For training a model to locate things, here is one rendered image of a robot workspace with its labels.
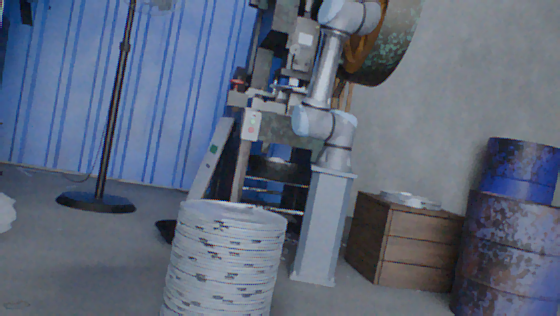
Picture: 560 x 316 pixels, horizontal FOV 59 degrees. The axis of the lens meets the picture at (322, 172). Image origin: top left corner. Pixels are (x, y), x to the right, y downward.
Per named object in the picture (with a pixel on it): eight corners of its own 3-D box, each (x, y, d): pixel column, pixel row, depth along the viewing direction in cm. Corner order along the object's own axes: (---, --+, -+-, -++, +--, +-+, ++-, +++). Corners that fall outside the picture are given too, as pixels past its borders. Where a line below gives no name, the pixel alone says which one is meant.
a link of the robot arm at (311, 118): (330, 144, 192) (370, 3, 181) (295, 137, 185) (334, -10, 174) (318, 137, 202) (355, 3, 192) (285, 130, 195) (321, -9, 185)
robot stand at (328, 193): (335, 287, 193) (358, 175, 191) (288, 279, 192) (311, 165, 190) (332, 274, 212) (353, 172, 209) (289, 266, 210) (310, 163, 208)
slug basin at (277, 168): (312, 186, 261) (315, 168, 260) (249, 176, 250) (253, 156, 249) (295, 178, 293) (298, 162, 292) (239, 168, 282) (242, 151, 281)
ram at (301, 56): (314, 74, 259) (325, 18, 257) (287, 68, 254) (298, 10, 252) (305, 77, 275) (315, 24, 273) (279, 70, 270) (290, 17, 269)
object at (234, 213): (295, 219, 147) (296, 216, 147) (272, 233, 118) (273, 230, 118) (204, 198, 151) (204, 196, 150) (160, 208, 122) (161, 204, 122)
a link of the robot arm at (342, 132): (358, 149, 196) (365, 115, 196) (328, 143, 190) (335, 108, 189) (343, 146, 207) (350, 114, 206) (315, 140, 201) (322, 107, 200)
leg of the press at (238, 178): (234, 242, 236) (270, 55, 231) (210, 239, 232) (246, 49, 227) (214, 207, 323) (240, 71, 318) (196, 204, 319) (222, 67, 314)
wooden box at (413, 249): (451, 294, 219) (468, 217, 217) (373, 284, 208) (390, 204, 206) (411, 267, 257) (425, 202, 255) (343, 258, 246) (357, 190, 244)
